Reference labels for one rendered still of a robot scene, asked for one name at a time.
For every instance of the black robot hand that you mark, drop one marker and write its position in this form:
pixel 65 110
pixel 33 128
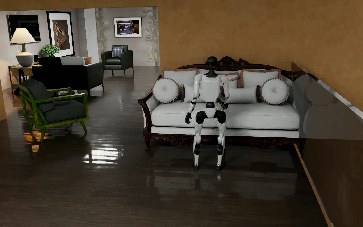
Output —
pixel 188 118
pixel 224 106

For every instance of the dark two-seat sofa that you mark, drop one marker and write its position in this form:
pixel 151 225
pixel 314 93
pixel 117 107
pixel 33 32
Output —
pixel 71 75

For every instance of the grey sofa cushion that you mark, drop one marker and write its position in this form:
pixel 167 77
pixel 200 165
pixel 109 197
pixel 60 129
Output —
pixel 72 61

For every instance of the white bolster pillow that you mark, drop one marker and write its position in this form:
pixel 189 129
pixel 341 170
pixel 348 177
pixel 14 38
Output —
pixel 187 93
pixel 243 95

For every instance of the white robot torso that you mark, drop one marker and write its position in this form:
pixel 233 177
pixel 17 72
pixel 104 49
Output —
pixel 210 88

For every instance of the white left robot leg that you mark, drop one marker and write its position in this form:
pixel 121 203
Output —
pixel 197 138

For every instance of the white robot leg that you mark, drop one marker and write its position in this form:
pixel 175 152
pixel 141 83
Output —
pixel 197 138
pixel 221 138

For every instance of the small white brown-trimmed cushion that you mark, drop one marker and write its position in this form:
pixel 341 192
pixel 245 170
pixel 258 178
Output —
pixel 233 80

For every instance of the white right robot leg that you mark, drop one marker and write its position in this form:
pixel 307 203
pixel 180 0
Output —
pixel 221 138

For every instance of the round white tufted cushion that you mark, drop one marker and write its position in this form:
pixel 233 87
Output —
pixel 275 91
pixel 165 90

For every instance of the square white brown-trimmed cushion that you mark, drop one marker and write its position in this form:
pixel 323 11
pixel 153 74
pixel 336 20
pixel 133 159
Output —
pixel 258 78
pixel 180 77

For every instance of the black robot head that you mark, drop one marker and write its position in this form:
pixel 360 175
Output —
pixel 212 61

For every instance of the black leather armchair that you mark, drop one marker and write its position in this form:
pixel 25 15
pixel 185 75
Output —
pixel 117 61

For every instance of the plaid throw pillow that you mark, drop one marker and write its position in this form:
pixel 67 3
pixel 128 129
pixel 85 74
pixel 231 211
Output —
pixel 117 51

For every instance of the wide framed photo picture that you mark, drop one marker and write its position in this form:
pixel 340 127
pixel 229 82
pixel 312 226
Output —
pixel 128 27

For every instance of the glossy dark table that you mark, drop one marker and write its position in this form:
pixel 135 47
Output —
pixel 336 132

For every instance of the green wooden armchair dark cushions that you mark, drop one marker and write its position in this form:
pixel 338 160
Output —
pixel 54 108

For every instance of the tall framed abstract picture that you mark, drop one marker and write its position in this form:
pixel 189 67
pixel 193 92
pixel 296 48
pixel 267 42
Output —
pixel 60 33

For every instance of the green potted plant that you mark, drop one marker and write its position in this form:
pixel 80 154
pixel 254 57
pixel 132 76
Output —
pixel 50 49

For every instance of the wooden side table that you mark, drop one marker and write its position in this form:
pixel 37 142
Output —
pixel 19 71

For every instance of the white table lamp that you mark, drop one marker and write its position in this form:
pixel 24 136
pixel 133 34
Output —
pixel 24 47

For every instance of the white sofa carved wood frame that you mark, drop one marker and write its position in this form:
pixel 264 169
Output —
pixel 257 116

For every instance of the black wall television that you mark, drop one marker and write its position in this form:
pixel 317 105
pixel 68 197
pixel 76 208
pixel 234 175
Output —
pixel 24 27

